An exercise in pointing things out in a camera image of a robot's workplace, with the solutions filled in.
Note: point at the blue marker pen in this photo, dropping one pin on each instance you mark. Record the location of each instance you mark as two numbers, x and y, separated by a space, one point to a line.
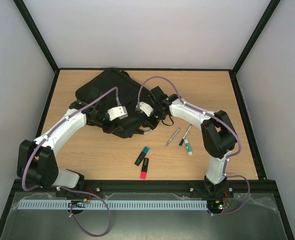
185 135

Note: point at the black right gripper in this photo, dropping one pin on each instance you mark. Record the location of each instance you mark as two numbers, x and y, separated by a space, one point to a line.
149 120

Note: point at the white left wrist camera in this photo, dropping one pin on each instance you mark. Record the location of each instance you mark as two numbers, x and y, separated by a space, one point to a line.
118 112

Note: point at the black backpack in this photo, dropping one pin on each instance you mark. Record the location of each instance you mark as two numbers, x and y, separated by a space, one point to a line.
128 90

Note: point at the pink highlighter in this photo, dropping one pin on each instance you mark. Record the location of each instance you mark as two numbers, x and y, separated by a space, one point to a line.
144 169

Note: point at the green marker pen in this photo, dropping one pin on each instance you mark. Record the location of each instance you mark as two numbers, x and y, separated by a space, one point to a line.
172 137

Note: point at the grey slotted cable duct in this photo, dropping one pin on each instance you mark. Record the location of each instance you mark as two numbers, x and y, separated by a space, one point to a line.
113 205

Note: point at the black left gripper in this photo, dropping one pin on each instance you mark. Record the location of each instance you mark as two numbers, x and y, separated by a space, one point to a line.
110 124

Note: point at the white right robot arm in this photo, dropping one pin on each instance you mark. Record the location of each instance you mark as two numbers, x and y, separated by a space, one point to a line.
218 134

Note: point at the white glue stick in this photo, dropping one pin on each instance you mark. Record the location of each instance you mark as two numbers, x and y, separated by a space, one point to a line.
188 147

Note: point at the black aluminium frame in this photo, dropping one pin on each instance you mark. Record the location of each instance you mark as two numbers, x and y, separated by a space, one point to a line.
262 185

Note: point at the blue highlighter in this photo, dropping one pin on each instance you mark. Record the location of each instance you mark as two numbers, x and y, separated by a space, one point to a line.
142 155

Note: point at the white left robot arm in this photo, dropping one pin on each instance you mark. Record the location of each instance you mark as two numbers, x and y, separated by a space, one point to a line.
37 165

